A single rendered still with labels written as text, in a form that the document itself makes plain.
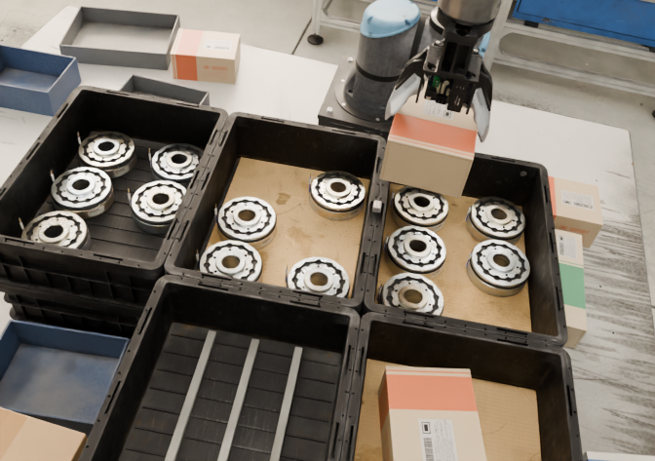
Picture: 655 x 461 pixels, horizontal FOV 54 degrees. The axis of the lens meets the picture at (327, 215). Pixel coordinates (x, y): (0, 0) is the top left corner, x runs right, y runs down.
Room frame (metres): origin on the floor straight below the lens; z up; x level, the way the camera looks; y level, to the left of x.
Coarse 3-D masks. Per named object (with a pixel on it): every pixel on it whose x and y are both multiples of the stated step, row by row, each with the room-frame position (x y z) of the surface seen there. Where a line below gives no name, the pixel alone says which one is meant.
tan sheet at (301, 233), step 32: (256, 160) 0.94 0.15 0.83; (256, 192) 0.85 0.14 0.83; (288, 192) 0.86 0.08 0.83; (288, 224) 0.78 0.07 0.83; (320, 224) 0.79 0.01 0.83; (352, 224) 0.80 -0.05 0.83; (288, 256) 0.70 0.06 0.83; (320, 256) 0.71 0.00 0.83; (352, 256) 0.72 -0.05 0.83; (352, 288) 0.65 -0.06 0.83
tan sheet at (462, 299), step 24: (456, 216) 0.86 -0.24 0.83; (384, 240) 0.77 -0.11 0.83; (456, 240) 0.80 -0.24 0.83; (384, 264) 0.72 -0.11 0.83; (456, 264) 0.74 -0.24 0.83; (456, 288) 0.68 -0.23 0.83; (456, 312) 0.63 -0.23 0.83; (480, 312) 0.64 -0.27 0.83; (504, 312) 0.65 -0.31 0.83; (528, 312) 0.65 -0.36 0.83
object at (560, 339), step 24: (528, 168) 0.91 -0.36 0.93; (384, 192) 0.79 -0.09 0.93; (384, 216) 0.73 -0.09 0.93; (552, 216) 0.79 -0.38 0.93; (552, 240) 0.73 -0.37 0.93; (552, 264) 0.68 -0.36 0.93; (552, 288) 0.63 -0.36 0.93; (384, 312) 0.54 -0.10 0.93; (408, 312) 0.55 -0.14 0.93; (528, 336) 0.53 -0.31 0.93; (552, 336) 0.54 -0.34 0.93
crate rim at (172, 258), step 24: (264, 120) 0.94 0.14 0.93; (288, 120) 0.95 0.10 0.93; (216, 144) 0.86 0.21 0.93; (384, 144) 0.92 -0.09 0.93; (192, 216) 0.68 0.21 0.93; (168, 264) 0.58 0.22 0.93; (360, 264) 0.63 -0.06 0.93; (264, 288) 0.56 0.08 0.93; (288, 288) 0.56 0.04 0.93; (360, 288) 0.58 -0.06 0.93
